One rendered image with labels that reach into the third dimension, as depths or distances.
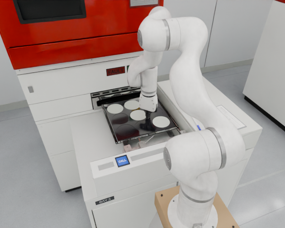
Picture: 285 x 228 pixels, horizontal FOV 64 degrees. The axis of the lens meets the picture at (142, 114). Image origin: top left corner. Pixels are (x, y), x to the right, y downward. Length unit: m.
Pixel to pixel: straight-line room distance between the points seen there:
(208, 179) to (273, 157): 1.96
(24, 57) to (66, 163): 0.88
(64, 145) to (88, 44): 0.77
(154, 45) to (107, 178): 0.59
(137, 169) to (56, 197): 1.24
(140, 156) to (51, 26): 0.75
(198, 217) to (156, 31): 0.63
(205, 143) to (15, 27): 0.98
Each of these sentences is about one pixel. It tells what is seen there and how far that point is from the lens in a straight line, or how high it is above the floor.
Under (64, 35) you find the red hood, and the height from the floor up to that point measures 1.37.
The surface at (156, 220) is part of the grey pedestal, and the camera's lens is 1.07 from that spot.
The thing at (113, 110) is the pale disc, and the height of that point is 0.90.
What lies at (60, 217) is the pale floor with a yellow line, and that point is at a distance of 2.09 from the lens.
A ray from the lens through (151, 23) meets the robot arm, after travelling 0.76.
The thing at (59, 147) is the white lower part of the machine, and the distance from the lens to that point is 1.73.
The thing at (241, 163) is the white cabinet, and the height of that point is 0.70.
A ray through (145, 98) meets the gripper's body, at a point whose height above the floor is 1.06.
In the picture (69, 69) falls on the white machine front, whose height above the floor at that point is 1.15.
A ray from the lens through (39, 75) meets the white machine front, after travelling 1.39.
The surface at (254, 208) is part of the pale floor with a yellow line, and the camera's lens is 2.22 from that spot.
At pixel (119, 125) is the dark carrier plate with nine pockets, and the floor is 0.90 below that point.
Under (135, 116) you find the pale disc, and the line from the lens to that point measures 1.38.
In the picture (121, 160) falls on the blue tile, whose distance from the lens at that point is 1.06.
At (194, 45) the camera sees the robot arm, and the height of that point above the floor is 1.50.
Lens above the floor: 1.77
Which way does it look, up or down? 39 degrees down
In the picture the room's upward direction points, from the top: straight up
